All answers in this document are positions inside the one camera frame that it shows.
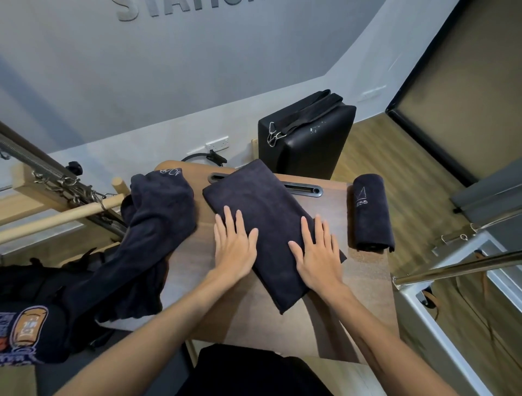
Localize person's left forearm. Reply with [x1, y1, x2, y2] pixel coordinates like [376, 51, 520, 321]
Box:
[55, 273, 233, 396]

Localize person's right hand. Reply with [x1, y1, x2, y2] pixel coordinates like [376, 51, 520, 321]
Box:
[287, 215, 347, 296]

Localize person's left hand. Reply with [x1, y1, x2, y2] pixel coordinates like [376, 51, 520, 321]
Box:
[208, 205, 260, 286]

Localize black printed backpack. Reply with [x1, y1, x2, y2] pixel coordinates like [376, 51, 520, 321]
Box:
[0, 249, 119, 366]

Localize brown blind with black frame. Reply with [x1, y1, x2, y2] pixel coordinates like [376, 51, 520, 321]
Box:
[385, 0, 522, 187]

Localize wooden tower frame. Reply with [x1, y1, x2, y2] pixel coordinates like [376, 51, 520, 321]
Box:
[0, 163, 131, 225]

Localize white wall socket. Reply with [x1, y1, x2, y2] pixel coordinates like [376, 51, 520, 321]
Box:
[205, 135, 230, 152]

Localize chrome tower pole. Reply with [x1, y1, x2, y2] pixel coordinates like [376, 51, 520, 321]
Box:
[0, 120, 127, 242]

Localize chrome frame pole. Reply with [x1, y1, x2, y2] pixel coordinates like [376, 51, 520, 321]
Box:
[392, 249, 522, 288]

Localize brown wooden side table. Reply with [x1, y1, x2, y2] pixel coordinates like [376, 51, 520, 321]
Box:
[97, 159, 400, 364]

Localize dark navy towel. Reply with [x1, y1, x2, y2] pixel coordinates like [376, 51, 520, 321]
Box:
[61, 168, 198, 327]
[352, 173, 395, 253]
[202, 159, 347, 315]

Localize black exercise ring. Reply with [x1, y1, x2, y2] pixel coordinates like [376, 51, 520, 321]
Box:
[181, 150, 228, 167]

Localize grey panel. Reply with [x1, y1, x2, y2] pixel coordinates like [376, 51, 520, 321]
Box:
[450, 157, 522, 229]

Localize person's right forearm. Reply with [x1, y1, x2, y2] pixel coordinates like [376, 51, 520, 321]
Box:
[326, 285, 459, 396]

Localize black padded box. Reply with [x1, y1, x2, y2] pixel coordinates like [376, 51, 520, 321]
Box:
[257, 89, 358, 180]

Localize wooden roll bar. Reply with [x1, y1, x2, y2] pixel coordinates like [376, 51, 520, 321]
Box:
[0, 194, 126, 245]

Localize silver metal frame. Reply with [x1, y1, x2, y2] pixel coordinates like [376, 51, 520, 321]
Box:
[393, 228, 522, 396]

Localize grey wall letters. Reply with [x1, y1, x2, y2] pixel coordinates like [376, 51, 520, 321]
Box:
[112, 0, 262, 22]

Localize black strap with metal clips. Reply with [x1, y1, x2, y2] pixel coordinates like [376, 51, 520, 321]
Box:
[267, 89, 344, 147]

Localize person's black shorts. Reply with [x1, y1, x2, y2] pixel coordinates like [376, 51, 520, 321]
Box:
[177, 344, 335, 396]

